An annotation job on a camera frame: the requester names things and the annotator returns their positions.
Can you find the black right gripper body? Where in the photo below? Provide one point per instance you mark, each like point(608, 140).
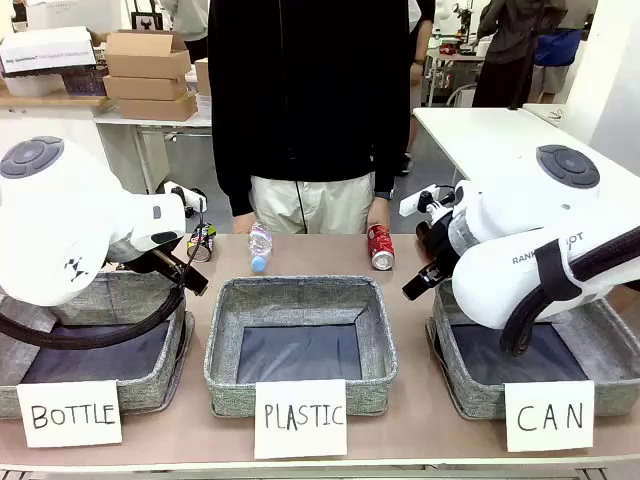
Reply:
point(442, 242)

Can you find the black drink can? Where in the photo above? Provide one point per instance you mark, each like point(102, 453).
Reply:
point(207, 247)

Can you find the red background object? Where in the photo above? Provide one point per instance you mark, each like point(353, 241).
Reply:
point(448, 49)

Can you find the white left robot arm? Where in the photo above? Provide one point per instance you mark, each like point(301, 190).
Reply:
point(60, 225)

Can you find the background person in dark clothes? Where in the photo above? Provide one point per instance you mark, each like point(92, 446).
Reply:
point(510, 45)

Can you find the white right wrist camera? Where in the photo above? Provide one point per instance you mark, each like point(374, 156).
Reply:
point(417, 202)

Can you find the grey fabric plastic basket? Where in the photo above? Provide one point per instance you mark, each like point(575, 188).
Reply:
point(300, 340)

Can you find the person's right hand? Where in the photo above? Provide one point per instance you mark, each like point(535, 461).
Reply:
point(244, 224)

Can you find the person's black jacket torso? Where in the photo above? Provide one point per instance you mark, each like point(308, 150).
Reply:
point(300, 90)

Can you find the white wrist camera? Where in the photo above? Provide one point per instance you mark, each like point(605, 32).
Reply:
point(417, 202)
point(180, 192)

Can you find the red drink can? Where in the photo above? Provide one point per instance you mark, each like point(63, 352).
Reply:
point(381, 247)

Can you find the person's beige trousers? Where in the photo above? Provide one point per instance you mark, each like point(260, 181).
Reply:
point(325, 205)

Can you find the framed picture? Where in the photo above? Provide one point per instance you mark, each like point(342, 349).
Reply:
point(146, 22)

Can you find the open cardboard box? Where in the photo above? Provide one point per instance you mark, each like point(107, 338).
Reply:
point(145, 55)

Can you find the dark woven basket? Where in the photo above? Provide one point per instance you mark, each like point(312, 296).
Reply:
point(85, 80)

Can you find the grey fabric can basket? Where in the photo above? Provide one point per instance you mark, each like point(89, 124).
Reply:
point(470, 385)

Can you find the person's left hand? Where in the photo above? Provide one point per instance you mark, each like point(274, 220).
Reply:
point(378, 212)

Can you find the dark wrist watch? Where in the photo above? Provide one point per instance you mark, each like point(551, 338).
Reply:
point(385, 194)

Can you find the white side table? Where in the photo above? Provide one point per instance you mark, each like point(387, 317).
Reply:
point(490, 135)

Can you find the white desk with legs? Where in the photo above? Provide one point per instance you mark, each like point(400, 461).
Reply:
point(150, 125)

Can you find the blue-capped clear plastic bottle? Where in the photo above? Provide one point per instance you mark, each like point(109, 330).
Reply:
point(261, 245)

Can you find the white CAN paper label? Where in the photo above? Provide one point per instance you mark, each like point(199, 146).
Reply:
point(550, 417)

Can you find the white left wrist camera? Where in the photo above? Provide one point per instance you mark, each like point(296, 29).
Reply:
point(180, 192)

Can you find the grey fabric bottle basket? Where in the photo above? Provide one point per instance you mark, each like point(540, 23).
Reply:
point(145, 390)

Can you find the blue bag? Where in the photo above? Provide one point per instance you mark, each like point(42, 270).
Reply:
point(557, 47)

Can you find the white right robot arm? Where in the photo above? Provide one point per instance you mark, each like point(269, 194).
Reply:
point(505, 225)

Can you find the white printed carton box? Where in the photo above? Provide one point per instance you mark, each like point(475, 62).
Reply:
point(47, 50)

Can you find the wooden board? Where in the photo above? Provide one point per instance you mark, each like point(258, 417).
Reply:
point(50, 100)

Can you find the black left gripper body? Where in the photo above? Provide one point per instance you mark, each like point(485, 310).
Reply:
point(162, 262)

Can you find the white BOTTLE paper label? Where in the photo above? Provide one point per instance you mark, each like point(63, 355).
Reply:
point(70, 415)

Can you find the white PLASTIC paper label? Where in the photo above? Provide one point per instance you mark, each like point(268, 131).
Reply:
point(300, 417)

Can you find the closed flat cardboard box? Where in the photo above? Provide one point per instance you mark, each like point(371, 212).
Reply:
point(145, 87)
point(157, 107)

